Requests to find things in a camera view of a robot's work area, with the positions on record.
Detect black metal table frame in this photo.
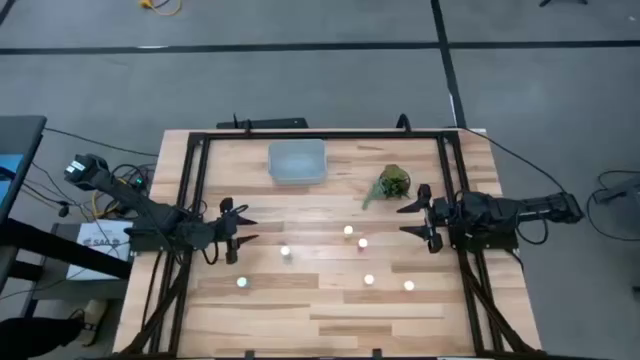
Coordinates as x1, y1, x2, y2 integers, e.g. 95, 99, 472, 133
118, 129, 547, 360

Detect yellow wire bundle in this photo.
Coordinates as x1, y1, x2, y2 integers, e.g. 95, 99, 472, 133
89, 177, 132, 220

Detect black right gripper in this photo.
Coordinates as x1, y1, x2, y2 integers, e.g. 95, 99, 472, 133
396, 183, 451, 254

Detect green potted plant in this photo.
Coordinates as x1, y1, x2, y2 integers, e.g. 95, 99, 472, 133
362, 163, 413, 211

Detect yellow cable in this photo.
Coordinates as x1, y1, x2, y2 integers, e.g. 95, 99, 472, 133
138, 0, 183, 17

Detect black cable loop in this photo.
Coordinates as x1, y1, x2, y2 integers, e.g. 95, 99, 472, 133
585, 169, 640, 243

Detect black flat bar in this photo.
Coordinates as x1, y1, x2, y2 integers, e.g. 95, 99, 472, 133
215, 114, 310, 131

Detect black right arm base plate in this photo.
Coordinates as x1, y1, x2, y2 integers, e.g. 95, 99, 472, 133
448, 227, 520, 252

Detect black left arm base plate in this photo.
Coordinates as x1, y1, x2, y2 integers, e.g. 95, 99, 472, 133
123, 225, 201, 254

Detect black desk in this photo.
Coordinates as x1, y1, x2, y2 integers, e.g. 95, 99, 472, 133
0, 115, 134, 296

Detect person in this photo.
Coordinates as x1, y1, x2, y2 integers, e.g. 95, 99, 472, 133
0, 315, 85, 360

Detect long black cable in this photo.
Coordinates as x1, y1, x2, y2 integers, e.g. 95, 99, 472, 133
457, 125, 567, 195

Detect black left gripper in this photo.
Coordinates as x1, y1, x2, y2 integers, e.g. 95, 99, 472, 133
213, 197, 260, 265

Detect white printed cardboard box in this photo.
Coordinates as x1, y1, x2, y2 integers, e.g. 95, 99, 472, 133
65, 219, 135, 281

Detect clear plastic basket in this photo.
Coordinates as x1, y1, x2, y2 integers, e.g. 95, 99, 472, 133
267, 138, 329, 187

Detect thin black cable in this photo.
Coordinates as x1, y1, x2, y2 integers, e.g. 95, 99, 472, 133
42, 126, 160, 158

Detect blue lit screen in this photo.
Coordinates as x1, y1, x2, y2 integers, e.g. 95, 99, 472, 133
0, 153, 25, 202

